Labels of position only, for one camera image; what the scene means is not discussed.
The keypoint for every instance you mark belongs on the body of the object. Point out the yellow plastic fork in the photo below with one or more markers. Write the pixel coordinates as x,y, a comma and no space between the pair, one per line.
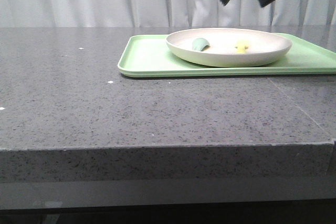
242,46

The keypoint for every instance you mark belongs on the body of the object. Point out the white round plate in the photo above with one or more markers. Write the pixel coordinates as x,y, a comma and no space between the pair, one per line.
264,48

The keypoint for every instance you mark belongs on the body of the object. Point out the green plastic spoon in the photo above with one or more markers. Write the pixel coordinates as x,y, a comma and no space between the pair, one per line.
200,44

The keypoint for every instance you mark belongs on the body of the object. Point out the light green serving tray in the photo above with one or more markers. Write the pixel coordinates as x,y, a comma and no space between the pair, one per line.
148,56

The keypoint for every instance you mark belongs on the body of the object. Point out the white curtain backdrop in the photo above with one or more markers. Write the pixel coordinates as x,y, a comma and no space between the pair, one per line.
164,13

